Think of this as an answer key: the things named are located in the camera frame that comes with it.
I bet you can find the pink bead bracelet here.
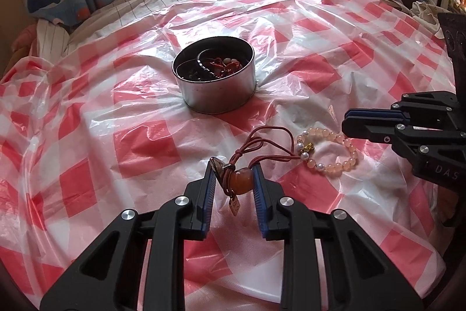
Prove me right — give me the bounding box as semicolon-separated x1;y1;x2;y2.
296;127;364;178

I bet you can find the round metal tin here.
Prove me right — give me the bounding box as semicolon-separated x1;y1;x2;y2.
172;36;256;114

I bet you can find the white striped cloth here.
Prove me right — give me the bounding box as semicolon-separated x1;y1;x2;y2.
36;19;72;57

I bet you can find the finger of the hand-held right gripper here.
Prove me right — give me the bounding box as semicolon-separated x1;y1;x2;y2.
341;118;466;166
345;91;464;130

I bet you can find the pile of mixed jewelry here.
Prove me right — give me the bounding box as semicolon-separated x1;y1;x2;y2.
175;48;219;82

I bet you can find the red cord pendant necklace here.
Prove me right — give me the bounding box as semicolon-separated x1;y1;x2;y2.
210;125;305;216

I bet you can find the orange cloth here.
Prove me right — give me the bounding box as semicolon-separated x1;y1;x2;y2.
10;25;39;54

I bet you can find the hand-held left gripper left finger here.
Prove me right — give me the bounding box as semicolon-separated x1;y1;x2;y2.
39;161;217;311

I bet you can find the red checkered plastic tablecloth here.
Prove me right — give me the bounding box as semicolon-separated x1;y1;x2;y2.
0;0;459;311

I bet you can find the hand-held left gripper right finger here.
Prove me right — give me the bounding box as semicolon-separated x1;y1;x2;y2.
251;164;425;311

